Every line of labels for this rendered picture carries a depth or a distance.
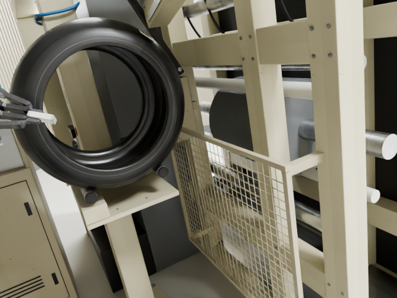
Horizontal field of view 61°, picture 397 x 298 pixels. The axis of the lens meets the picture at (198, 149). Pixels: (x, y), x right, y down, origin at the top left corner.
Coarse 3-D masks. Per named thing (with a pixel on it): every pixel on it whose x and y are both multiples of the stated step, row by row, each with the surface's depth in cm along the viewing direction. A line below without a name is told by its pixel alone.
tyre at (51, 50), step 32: (64, 32) 103; (96, 32) 106; (128, 32) 111; (32, 64) 100; (128, 64) 140; (160, 64) 117; (32, 96) 101; (160, 96) 146; (32, 128) 103; (160, 128) 145; (32, 160) 110; (64, 160) 109; (96, 160) 142; (128, 160) 145; (160, 160) 126
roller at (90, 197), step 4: (80, 188) 127; (84, 188) 123; (84, 192) 121; (88, 192) 119; (92, 192) 119; (84, 196) 119; (88, 196) 118; (92, 196) 119; (96, 196) 120; (88, 200) 118; (92, 200) 119; (96, 200) 120
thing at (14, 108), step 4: (0, 104) 91; (4, 104) 92; (8, 104) 92; (12, 104) 92; (4, 108) 93; (8, 108) 92; (12, 108) 92; (16, 108) 92; (20, 108) 92; (24, 108) 92; (28, 108) 91; (20, 112) 94; (24, 112) 93
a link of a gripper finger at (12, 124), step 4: (0, 124) 90; (4, 124) 90; (8, 124) 90; (12, 124) 90; (16, 124) 90; (20, 124) 90; (0, 128) 91; (4, 128) 91; (8, 128) 92; (12, 128) 92; (16, 128) 92
